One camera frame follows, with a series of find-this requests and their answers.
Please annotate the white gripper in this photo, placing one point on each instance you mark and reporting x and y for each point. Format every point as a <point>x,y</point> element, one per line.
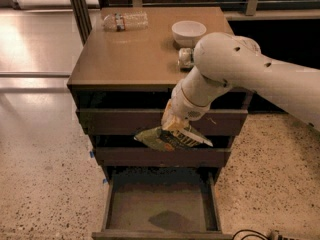
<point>184,109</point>

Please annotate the green jalapeno chip bag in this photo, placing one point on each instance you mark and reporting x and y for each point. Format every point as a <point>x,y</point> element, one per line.
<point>163,140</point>

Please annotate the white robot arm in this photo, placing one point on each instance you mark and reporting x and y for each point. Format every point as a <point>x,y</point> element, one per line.
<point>221,62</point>

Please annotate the middle drawer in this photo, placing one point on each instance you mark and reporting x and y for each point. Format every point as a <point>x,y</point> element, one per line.
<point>205,157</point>

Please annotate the top drawer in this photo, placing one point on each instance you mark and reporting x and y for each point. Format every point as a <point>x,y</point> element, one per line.
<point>131,121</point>

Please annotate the brown drawer cabinet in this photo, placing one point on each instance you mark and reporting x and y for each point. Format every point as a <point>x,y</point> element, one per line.
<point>138,70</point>

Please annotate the open bottom drawer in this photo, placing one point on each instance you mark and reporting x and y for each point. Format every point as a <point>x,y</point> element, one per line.
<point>161,204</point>

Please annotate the white bowl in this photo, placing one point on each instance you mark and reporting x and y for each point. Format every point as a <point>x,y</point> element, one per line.
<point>187,33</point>

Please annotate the blue tape piece upper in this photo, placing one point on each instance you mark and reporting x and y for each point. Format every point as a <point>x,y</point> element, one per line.
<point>91,154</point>

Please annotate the clear plastic water bottle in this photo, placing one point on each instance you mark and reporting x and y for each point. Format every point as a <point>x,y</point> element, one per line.
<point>127,21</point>

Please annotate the grey power strip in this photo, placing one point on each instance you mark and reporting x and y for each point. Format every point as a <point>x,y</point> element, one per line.
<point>278,235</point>

